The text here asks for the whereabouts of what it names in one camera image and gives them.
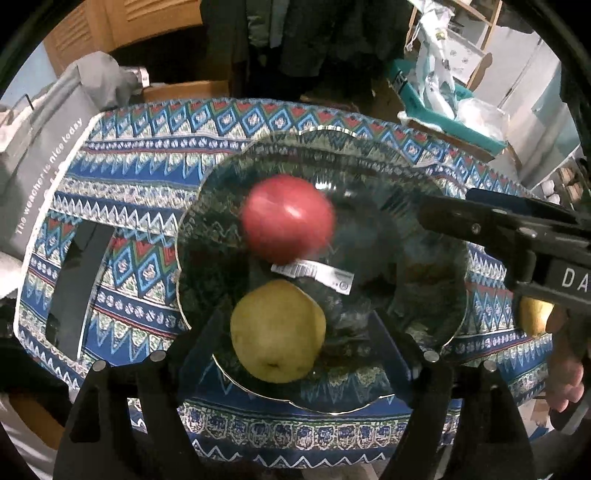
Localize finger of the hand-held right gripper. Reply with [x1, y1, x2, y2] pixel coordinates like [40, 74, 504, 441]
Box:
[465, 188, 591, 230]
[420, 194, 591, 259]

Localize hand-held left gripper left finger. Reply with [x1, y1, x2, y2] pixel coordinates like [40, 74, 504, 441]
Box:
[55, 314, 218, 480]

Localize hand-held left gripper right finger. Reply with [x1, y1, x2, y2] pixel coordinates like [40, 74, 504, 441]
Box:
[369, 314, 539, 480]

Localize yellow pear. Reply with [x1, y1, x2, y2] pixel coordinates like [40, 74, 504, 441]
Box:
[230, 279, 327, 384]

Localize dark scalloped glass plate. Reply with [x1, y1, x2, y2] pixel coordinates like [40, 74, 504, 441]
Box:
[175, 128, 469, 414]

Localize red apple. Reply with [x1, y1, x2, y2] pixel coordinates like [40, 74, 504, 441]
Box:
[241, 174, 335, 268]

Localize person's right hand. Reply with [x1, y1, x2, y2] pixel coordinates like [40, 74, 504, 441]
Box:
[545, 305, 586, 414]

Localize large cardboard box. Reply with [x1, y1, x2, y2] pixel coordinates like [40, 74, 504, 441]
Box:
[369, 88, 523, 172]

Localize shoe rack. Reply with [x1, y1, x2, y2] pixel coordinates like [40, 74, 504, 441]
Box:
[531, 157, 591, 205]

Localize teal box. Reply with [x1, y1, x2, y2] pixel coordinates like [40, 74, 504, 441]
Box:
[385, 58, 509, 157]

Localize white plastic bag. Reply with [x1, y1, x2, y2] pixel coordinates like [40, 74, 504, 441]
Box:
[455, 97, 509, 140]

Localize white label sticker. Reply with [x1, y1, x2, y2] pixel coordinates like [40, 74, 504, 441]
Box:
[270, 258, 355, 295]

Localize black smartphone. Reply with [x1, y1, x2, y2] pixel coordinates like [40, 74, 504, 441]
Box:
[46, 220, 116, 363]

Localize printed plastic bag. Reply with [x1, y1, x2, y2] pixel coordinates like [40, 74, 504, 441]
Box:
[406, 0, 476, 120]

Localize dark cloth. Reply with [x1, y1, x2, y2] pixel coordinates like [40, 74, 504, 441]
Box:
[0, 300, 86, 402]

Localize wooden shelf rack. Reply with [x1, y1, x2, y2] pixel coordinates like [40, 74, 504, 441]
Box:
[406, 0, 504, 90]

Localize flat cardboard box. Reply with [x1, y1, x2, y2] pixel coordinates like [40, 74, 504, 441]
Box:
[299, 92, 362, 115]

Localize light grey cloth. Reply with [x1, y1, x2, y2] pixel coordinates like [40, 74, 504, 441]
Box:
[0, 394, 61, 476]

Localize blue patterned tablecloth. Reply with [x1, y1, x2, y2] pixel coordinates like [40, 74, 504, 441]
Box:
[14, 97, 559, 468]

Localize black hanging coat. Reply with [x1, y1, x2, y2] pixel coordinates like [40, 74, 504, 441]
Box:
[201, 0, 411, 100]

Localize grey paper bag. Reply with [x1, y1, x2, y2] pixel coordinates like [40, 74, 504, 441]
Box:
[0, 69, 105, 252]

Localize brown cardboard box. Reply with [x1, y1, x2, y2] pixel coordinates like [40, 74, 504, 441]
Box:
[142, 80, 232, 103]

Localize small white labelled box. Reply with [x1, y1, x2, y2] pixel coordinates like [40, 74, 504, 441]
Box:
[124, 66, 151, 89]

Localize grey hanging garment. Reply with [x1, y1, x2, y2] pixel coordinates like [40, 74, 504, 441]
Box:
[245, 0, 287, 49]

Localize wooden louvered doors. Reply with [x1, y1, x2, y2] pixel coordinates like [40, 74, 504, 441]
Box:
[44, 0, 204, 77]

